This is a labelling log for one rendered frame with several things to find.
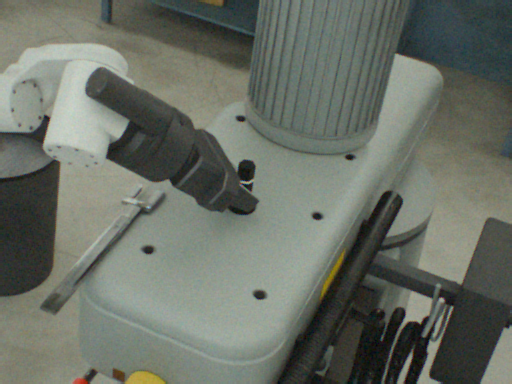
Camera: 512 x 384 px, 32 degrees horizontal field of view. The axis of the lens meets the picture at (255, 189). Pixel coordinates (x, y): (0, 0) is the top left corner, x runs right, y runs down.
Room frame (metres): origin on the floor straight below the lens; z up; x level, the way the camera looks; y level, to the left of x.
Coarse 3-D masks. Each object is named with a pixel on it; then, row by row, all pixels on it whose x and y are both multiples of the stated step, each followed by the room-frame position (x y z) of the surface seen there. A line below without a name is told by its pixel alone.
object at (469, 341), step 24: (480, 240) 1.11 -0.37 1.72; (504, 240) 1.11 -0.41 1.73; (480, 264) 1.05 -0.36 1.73; (504, 264) 1.05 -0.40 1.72; (480, 288) 0.99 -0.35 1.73; (504, 288) 1.00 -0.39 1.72; (456, 312) 0.99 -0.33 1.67; (480, 312) 0.97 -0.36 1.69; (504, 312) 0.96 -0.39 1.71; (456, 336) 0.98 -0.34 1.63; (480, 336) 0.97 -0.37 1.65; (456, 360) 0.98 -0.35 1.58; (480, 360) 0.97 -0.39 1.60
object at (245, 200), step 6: (240, 186) 0.85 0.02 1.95; (240, 192) 0.85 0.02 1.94; (246, 192) 0.85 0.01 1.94; (240, 198) 0.85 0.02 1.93; (246, 198) 0.85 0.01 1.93; (252, 198) 0.86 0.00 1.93; (234, 204) 0.85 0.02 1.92; (240, 204) 0.85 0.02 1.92; (246, 204) 0.85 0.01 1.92; (252, 204) 0.86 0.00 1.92; (246, 210) 0.85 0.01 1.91
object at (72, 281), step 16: (128, 192) 0.87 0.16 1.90; (160, 192) 0.88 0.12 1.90; (128, 208) 0.84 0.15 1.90; (144, 208) 0.84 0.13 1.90; (112, 224) 0.80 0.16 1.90; (128, 224) 0.81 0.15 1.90; (96, 240) 0.77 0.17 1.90; (112, 240) 0.78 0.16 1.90; (96, 256) 0.74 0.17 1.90; (80, 272) 0.71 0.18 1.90; (64, 288) 0.69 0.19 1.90; (48, 304) 0.66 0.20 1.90; (64, 304) 0.67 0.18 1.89
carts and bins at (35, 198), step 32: (0, 160) 2.66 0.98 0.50; (32, 160) 2.69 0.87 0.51; (0, 192) 2.41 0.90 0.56; (32, 192) 2.48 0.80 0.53; (0, 224) 2.42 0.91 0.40; (32, 224) 2.49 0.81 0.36; (0, 256) 2.43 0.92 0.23; (32, 256) 2.49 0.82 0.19; (0, 288) 2.44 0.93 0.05; (32, 288) 2.50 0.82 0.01
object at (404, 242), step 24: (408, 168) 1.51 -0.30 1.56; (408, 192) 1.43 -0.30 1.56; (432, 192) 1.44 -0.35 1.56; (408, 216) 1.35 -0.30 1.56; (384, 240) 1.28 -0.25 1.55; (408, 240) 1.31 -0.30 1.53; (408, 264) 1.32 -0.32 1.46; (360, 288) 1.20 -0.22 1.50; (384, 288) 1.19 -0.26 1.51; (336, 360) 1.20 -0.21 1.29
